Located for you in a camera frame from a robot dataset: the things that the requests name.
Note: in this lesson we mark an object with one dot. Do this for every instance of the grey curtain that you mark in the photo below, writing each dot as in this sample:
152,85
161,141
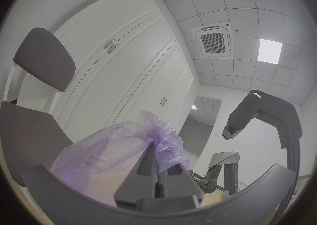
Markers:
195,134

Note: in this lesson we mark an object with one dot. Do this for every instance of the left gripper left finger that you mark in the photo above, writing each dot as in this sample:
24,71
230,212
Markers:
128,186

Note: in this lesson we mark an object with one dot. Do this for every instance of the purple plastic bag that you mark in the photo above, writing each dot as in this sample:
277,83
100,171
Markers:
99,149

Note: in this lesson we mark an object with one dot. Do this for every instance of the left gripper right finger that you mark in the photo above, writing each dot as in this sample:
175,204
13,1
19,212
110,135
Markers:
183,186

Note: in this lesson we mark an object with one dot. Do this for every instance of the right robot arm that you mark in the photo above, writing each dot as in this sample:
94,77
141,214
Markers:
230,169

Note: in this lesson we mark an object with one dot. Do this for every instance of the white ceiling air conditioner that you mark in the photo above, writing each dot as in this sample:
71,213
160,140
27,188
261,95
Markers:
214,42

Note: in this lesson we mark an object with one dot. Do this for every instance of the white wardrobe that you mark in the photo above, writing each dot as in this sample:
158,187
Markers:
111,70

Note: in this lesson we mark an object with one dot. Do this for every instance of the white chair grey seat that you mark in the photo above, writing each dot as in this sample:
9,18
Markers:
44,58

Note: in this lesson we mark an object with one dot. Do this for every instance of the square ceiling light panel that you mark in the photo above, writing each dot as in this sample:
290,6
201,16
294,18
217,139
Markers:
270,51

